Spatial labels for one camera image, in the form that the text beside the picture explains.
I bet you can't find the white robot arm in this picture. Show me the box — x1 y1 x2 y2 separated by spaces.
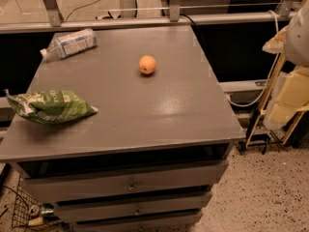
284 1 309 67

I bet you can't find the green jalapeno chip bag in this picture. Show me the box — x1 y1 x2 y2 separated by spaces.
5 89 98 125

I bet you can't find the grey drawer cabinet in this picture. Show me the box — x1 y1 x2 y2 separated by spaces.
0 25 246 232

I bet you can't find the orange fruit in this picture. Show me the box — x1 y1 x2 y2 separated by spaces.
139 55 156 75

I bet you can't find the top grey drawer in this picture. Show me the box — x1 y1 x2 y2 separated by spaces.
23 160 228 203

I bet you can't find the grey drawer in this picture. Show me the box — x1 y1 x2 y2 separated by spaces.
55 191 212 222
74 210 202 232
23 160 228 203

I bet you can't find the middle grey drawer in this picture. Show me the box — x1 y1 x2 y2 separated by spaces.
55 191 212 222

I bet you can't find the clear plastic water bottle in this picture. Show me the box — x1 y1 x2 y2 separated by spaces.
41 28 97 62

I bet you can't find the bottom grey drawer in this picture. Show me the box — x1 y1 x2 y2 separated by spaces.
74 210 202 232

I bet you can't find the green soda can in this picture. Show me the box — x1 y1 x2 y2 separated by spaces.
28 204 54 218

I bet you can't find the grey metal railing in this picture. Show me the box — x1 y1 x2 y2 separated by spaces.
0 0 300 34

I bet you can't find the black cable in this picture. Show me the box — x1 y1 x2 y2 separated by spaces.
180 14 211 55

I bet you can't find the white cable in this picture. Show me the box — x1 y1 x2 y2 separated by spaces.
226 10 281 108

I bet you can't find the black wire basket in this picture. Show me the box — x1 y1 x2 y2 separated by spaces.
12 177 62 232

